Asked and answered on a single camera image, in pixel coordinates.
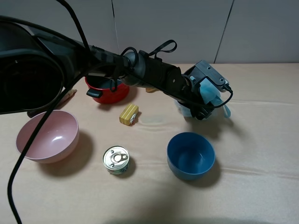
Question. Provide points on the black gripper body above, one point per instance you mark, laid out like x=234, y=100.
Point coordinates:
x=190, y=95

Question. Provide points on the blue mesh bath sponge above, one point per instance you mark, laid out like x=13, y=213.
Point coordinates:
x=211, y=95

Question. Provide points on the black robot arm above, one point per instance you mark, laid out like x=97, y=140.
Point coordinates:
x=37, y=63

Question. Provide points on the toy croissant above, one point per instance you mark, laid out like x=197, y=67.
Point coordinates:
x=150, y=90

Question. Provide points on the blue bowl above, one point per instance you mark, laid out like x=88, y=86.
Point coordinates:
x=190, y=156

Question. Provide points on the beige tablecloth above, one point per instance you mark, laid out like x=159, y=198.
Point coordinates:
x=255, y=178

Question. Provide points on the silver tin can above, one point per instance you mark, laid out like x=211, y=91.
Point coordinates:
x=116, y=160

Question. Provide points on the purple toy eggplant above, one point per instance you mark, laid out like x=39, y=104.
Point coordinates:
x=69, y=95

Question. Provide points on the pink bowl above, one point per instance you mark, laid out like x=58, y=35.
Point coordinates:
x=56, y=140

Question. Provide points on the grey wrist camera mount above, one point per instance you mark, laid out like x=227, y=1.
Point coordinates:
x=206, y=71

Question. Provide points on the red pot with black handles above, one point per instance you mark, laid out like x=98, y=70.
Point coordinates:
x=104, y=91

